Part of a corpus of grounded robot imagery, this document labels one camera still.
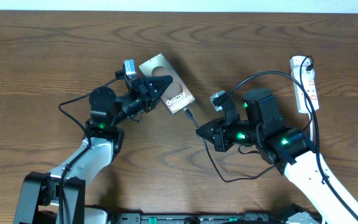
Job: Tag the black Galaxy smartphone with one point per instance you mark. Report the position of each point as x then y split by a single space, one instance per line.
177 95

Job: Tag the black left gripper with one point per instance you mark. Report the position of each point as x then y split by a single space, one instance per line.
143 92

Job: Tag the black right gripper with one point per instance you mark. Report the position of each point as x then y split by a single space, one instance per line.
219 138

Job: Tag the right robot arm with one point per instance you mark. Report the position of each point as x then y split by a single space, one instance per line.
288 149

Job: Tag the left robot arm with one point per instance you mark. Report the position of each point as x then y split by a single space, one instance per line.
58 196

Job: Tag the white power strip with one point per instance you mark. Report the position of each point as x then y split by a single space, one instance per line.
303 72

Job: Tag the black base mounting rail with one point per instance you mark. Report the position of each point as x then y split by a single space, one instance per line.
136 218

